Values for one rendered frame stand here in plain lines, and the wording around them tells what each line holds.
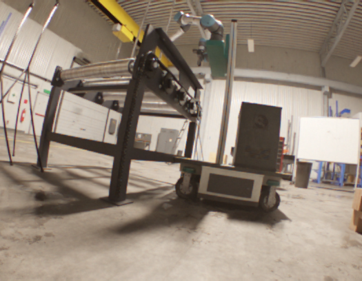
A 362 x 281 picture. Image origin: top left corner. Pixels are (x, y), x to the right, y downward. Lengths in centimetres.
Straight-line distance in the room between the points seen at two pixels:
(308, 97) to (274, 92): 227
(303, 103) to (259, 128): 1113
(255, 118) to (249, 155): 29
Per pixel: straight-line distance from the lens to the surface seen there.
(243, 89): 1245
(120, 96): 203
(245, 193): 144
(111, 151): 119
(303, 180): 480
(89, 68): 154
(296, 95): 1268
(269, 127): 156
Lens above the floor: 34
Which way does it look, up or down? 4 degrees up
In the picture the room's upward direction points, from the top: 10 degrees clockwise
